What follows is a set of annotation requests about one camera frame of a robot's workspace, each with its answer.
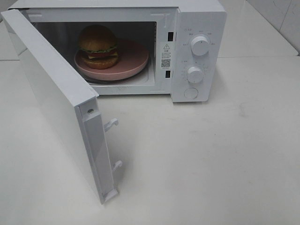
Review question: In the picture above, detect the round white door button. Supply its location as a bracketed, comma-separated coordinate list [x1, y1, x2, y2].
[184, 88, 198, 99]

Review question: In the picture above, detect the pink round plate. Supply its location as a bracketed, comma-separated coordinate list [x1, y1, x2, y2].
[74, 39, 149, 81]

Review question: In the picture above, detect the white microwave door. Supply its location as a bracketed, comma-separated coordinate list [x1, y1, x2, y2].
[1, 9, 122, 203]

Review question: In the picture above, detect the burger with lettuce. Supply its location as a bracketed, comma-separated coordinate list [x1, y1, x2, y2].
[78, 24, 119, 69]

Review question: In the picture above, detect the lower white microwave knob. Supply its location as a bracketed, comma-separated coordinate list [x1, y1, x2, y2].
[187, 67, 204, 83]

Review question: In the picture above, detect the white microwave knob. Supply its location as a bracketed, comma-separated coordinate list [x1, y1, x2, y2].
[190, 34, 210, 56]
[187, 67, 204, 83]

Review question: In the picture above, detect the white warning sticker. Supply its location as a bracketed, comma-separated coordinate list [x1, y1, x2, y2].
[159, 42, 174, 69]

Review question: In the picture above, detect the upper white microwave knob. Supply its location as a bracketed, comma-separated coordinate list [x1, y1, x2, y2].
[190, 34, 210, 56]

